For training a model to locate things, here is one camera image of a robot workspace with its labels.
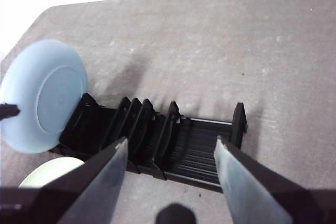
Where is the green round plate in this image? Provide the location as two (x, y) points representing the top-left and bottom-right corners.
(18, 156), (86, 188)

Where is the black plastic plate rack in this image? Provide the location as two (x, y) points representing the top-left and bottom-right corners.
(49, 93), (248, 193)

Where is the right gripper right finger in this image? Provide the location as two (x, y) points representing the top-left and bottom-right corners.
(214, 136), (320, 224)

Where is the blue round plate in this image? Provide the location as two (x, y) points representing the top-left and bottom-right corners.
(0, 39), (89, 154)

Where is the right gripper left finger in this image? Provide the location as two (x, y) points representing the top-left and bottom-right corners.
(39, 136), (129, 224)

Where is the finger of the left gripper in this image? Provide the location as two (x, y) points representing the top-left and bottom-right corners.
(0, 103), (20, 121)

